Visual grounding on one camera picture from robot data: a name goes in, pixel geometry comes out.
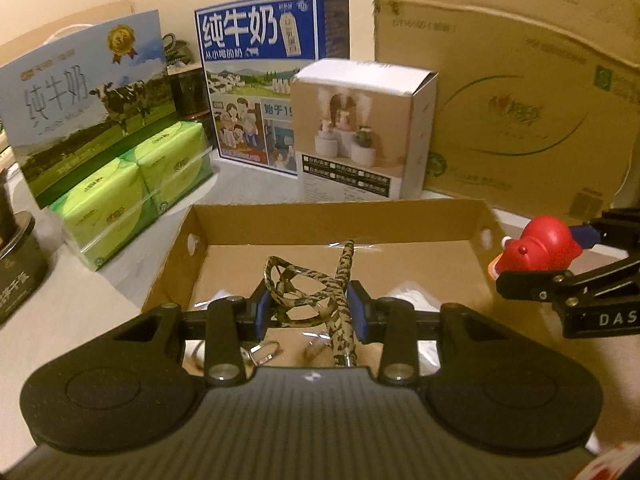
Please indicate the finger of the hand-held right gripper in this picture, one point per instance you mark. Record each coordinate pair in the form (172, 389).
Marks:
(535, 284)
(585, 234)

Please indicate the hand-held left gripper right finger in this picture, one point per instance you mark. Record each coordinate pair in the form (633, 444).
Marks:
(357, 310)

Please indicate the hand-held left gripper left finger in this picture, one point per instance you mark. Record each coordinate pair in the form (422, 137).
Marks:
(260, 307)

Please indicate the red toy figure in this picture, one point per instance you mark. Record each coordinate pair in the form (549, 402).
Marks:
(545, 245)

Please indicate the shallow cardboard box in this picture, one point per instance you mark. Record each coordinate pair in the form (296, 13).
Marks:
(225, 267)

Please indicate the white product box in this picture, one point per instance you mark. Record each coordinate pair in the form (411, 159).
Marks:
(415, 150)

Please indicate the large brown cardboard box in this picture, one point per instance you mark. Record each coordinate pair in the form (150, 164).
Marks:
(500, 85)

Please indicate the green tissue packs bundle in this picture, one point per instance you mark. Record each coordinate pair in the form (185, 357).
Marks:
(125, 195)

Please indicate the black jar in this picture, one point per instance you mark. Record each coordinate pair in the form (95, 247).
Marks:
(190, 92)

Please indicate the dark round tin can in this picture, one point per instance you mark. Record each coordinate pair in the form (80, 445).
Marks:
(20, 275)

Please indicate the patterned ceramic bowl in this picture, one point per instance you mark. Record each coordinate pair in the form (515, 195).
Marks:
(176, 47)

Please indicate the dark blue milk carton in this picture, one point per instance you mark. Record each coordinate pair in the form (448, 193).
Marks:
(235, 35)

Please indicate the black food bowl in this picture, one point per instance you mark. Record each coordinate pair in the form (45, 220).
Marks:
(5, 200)

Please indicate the light blue cow milk carton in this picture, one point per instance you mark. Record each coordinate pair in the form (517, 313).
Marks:
(65, 90)

